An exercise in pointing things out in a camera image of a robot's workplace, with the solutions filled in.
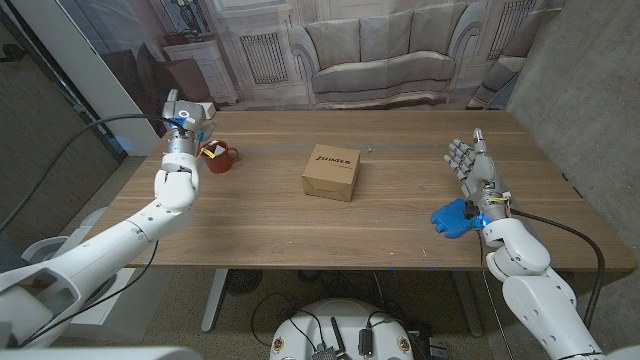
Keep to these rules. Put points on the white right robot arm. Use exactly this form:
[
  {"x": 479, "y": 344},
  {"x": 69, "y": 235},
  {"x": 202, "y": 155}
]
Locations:
[{"x": 540, "y": 290}]

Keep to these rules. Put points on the person leg in jeans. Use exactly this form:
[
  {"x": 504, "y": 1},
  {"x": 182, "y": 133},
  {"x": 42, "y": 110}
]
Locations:
[{"x": 7, "y": 255}]

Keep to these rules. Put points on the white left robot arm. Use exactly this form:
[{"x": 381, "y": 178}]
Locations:
[{"x": 100, "y": 250}]

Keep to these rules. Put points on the white power strip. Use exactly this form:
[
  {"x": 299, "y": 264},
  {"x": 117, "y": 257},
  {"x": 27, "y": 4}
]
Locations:
[{"x": 209, "y": 109}]

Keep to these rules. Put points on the red mug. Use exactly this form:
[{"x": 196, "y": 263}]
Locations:
[{"x": 220, "y": 157}]

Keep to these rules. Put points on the white robot head rim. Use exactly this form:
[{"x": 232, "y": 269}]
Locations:
[{"x": 100, "y": 354}]

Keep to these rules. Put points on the printed living room backdrop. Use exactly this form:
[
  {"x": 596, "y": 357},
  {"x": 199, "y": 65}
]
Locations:
[{"x": 380, "y": 50}]

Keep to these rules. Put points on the round black floor fan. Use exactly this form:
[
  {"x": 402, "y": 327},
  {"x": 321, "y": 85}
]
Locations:
[{"x": 243, "y": 281}]

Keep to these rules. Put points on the grey table leg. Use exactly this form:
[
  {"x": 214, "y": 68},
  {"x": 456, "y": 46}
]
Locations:
[
  {"x": 214, "y": 300},
  {"x": 470, "y": 305}
]

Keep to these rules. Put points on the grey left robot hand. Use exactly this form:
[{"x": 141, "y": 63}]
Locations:
[{"x": 182, "y": 125}]

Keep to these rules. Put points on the white robot torso base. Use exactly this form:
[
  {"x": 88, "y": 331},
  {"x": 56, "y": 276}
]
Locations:
[{"x": 340, "y": 320}]

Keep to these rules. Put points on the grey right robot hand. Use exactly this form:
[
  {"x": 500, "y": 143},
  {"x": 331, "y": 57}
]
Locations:
[{"x": 480, "y": 175}]

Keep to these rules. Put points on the black plug adapter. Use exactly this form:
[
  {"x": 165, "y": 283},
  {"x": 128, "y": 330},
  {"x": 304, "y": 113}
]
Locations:
[{"x": 365, "y": 342}]

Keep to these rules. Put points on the brown cardboard box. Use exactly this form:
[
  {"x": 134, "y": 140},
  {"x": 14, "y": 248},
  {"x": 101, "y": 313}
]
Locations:
[{"x": 332, "y": 180}]

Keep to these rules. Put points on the white card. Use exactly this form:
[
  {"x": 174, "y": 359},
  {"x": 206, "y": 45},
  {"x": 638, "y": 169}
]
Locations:
[{"x": 218, "y": 149}]

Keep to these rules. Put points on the white floor stand base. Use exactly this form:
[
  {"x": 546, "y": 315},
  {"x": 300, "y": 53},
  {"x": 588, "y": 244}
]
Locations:
[{"x": 45, "y": 247}]

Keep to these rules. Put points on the black antenna stick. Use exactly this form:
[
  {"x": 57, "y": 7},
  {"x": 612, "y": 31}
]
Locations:
[{"x": 339, "y": 337}]

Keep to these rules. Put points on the blue plastic object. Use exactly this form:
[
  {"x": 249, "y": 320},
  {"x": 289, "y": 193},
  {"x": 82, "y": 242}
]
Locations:
[{"x": 452, "y": 220}]

